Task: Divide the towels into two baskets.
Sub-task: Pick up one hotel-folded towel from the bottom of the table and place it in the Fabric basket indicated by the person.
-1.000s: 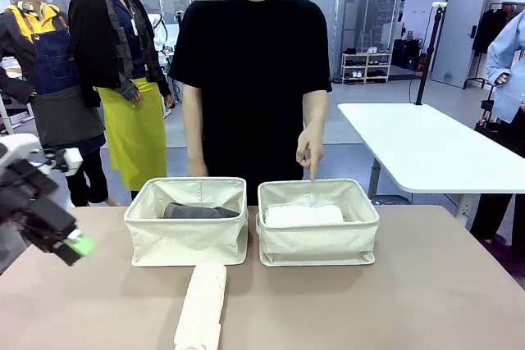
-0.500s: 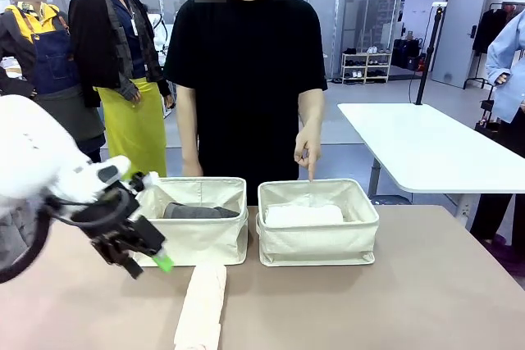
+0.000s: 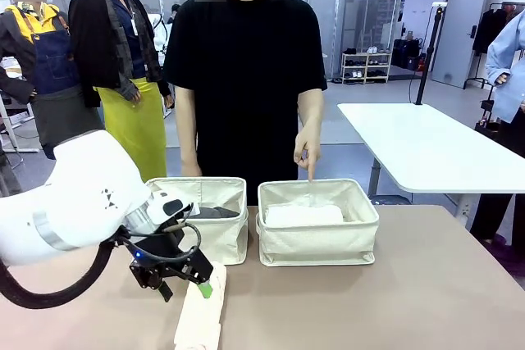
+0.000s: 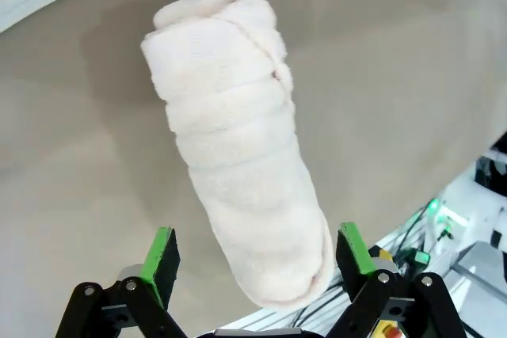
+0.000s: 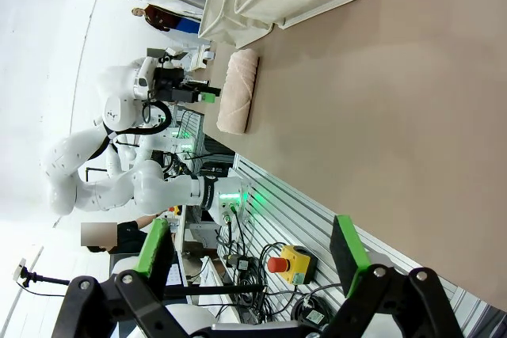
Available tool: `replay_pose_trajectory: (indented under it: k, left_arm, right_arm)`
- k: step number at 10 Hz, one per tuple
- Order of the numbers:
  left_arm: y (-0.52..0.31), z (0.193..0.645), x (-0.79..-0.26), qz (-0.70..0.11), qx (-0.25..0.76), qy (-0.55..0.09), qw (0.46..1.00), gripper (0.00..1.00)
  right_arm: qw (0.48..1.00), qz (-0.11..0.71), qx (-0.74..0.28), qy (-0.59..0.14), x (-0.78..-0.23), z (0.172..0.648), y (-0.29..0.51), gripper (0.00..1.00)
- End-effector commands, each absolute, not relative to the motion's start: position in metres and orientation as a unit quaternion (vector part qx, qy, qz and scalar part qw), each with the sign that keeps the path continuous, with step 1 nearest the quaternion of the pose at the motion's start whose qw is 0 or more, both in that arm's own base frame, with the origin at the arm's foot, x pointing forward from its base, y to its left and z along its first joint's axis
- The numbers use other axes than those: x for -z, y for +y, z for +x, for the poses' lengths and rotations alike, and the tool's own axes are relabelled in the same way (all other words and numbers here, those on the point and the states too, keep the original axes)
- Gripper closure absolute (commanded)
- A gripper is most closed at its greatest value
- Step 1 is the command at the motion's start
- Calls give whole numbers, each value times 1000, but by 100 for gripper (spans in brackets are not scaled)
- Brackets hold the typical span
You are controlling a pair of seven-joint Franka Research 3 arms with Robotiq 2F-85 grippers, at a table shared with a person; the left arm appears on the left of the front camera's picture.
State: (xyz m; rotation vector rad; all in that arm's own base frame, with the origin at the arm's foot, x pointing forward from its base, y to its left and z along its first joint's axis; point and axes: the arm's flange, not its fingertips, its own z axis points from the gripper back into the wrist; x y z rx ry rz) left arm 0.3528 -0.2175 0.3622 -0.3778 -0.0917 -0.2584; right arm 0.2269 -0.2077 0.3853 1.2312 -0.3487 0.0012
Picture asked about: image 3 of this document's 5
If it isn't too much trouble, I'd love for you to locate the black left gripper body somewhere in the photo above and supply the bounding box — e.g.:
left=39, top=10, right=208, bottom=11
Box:
left=129, top=229, right=215, bottom=289

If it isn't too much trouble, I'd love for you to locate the cream towel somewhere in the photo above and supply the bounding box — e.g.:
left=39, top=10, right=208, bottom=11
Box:
left=173, top=263, right=228, bottom=350

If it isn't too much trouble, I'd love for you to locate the grey towel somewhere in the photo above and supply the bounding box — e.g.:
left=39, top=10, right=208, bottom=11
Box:
left=191, top=203, right=241, bottom=220

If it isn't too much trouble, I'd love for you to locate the white towel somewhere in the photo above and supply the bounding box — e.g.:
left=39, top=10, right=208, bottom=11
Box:
left=265, top=202, right=345, bottom=229

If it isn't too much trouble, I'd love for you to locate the person's left forearm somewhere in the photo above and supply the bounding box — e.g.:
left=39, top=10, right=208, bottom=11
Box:
left=296, top=89, right=326, bottom=130

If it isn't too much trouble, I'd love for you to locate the person's right forearm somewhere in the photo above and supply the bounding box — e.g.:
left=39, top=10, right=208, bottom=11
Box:
left=176, top=120, right=203, bottom=167

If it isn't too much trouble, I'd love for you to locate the person's right hand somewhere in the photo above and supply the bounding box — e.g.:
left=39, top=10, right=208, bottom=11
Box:
left=180, top=162, right=203, bottom=179

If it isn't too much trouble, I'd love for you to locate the person's left hand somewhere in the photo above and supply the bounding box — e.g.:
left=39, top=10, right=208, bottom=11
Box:
left=293, top=122, right=323, bottom=183

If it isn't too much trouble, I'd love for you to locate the cream fabric basket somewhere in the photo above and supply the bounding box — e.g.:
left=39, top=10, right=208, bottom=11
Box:
left=255, top=178, right=381, bottom=267
left=144, top=176, right=249, bottom=266

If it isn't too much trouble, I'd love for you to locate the yellow skirt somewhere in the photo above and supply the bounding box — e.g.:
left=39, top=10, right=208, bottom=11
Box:
left=93, top=76, right=169, bottom=183

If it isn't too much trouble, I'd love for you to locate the grey fabric cover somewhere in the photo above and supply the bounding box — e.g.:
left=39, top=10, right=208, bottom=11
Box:
left=0, top=152, right=22, bottom=200

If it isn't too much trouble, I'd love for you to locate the person in black t-shirt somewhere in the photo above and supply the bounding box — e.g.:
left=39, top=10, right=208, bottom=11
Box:
left=162, top=0, right=330, bottom=207

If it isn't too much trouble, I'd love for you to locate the white background desk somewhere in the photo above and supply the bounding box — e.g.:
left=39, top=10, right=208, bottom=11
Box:
left=0, top=54, right=41, bottom=153

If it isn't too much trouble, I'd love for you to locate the mannequin in dark jacket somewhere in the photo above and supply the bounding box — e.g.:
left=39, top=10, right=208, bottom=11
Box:
left=67, top=0, right=173, bottom=108

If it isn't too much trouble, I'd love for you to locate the white table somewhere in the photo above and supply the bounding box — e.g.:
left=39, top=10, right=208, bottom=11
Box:
left=336, top=102, right=525, bottom=228

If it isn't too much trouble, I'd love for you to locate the wooden shoe rack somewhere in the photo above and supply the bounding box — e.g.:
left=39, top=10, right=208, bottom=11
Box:
left=340, top=51, right=393, bottom=85

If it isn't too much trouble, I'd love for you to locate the black luggage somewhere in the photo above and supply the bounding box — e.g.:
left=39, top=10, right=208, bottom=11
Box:
left=391, top=37, right=424, bottom=70

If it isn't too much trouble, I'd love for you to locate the black utility cart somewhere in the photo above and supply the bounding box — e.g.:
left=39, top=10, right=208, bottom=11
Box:
left=474, top=83, right=500, bottom=134

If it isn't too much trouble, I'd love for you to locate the black clothes rack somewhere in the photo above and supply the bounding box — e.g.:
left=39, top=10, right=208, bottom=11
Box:
left=464, top=0, right=525, bottom=91

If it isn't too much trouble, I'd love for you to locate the grey door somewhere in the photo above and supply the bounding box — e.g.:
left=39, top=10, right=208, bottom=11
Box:
left=431, top=0, right=491, bottom=89

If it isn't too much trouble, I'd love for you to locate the black hanging garment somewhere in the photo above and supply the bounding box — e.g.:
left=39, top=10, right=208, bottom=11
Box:
left=472, top=7, right=509, bottom=55

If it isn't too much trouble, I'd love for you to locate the thin black camera cable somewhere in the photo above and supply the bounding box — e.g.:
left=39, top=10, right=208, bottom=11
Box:
left=162, top=220, right=203, bottom=263

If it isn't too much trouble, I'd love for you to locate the black cable sleeve left arm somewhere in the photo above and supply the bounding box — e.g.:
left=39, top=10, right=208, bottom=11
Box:
left=0, top=237, right=124, bottom=311

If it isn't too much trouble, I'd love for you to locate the black camera pole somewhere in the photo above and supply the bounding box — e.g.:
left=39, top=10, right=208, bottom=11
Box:
left=414, top=0, right=449, bottom=107

